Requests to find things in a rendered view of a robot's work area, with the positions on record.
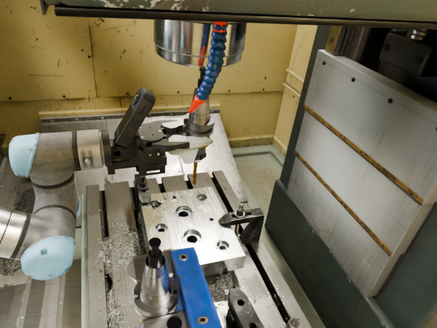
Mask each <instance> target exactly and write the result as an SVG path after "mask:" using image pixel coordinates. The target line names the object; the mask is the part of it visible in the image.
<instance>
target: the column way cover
mask: <svg viewBox="0 0 437 328"><path fill-rule="evenodd" d="M304 109H305V113H304V118H303V121H302V125H301V129H300V133H299V136H298V141H297V145H296V148H295V152H294V153H295V155H296V158H295V162H294V165H293V170H292V173H291V177H290V180H289V184H288V187H287V192H286V193H287V194H288V195H289V197H290V198H291V200H292V201H293V202H294V203H295V205H296V206H297V207H298V209H299V210H300V211H301V212H302V214H303V215H304V216H305V218H306V219H307V220H308V222H309V223H310V224H311V226H312V227H313V228H314V229H315V231H316V232H317V233H318V235H319V236H320V237H321V239H322V240H323V241H324V242H325V244H326V245H327V246H328V248H329V249H330V250H331V251H332V253H333V254H334V256H335V257H336V258H337V259H338V260H339V262H340V263H341V265H342V266H343V267H344V268H345V270H346V271H347V273H348V274H349V275H350V276H351V278H352V279H353V281H354V282H355V283H356V284H357V286H358V287H359V289H361V291H362V292H363V293H364V295H365V296H366V298H368V297H373V296H375V295H377V294H378V292H379V290H380V289H381V287H382V285H383V284H384V282H385V280H386V279H387V277H388V275H389V274H390V272H391V270H392V268H393V267H394V265H395V263H396V261H397V260H398V258H399V257H400V255H401V254H404V253H405V251H406V250H407V248H408V246H409V245H410V243H411V241H412V240H413V238H414V236H415V235H416V233H417V231H418V230H419V228H420V226H421V225H422V223H423V221H424V220H425V218H426V216H427V215H428V213H429V212H430V209H431V208H432V206H433V205H434V203H435V202H437V102H435V101H433V100H431V99H429V98H427V97H425V96H423V95H421V94H419V93H417V92H415V91H413V90H411V89H409V88H407V87H405V86H403V85H401V84H399V83H397V82H395V81H393V80H391V79H389V78H387V77H385V76H383V75H381V74H379V73H377V72H375V71H373V70H371V69H369V68H367V67H365V66H363V65H361V64H359V63H357V62H355V61H353V60H351V59H349V58H347V57H345V56H341V55H337V56H335V55H334V56H333V55H331V54H329V53H327V52H325V51H324V49H319V50H318V52H317V57H316V60H315V64H314V67H313V72H312V75H311V80H310V84H309V87H308V92H307V95H306V100H305V102H304Z"/></svg>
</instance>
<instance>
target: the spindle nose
mask: <svg viewBox="0 0 437 328"><path fill-rule="evenodd" d="M212 25H213V22H212V21H177V20H153V41H154V43H155V52H156V54H158V56H160V57H161V58H162V59H164V60H166V61H169V62H173V63H175V64H180V65H184V66H191V67H197V68H207V63H208V62H209V60H208V56H209V54H210V53H209V49H210V47H211V46H212V45H211V42H210V41H211V39H212V38H213V37H212V36H211V33H212V31H213V30H212V28H213V27H212ZM247 27H248V23H233V22H228V27H227V32H228V34H227V35H226V39H227V41H226V43H225V45H226V50H225V51H224V52H225V57H224V58H223V60H224V64H223V65H222V66H221V67H227V66H231V65H234V64H236V63H238V62H239V61H240V60H241V59H242V56H243V51H244V49H245V41H246V32H247Z"/></svg>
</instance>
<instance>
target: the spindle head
mask: <svg viewBox="0 0 437 328"><path fill-rule="evenodd" d="M44 1H45V3H46V4H48V5H55V8H54V11H55V15H56V16H65V17H84V18H121V19H140V20H177V21H214V22H233V23H270V24H289V25H326V26H345V27H382V28H401V29H437V0H44Z"/></svg>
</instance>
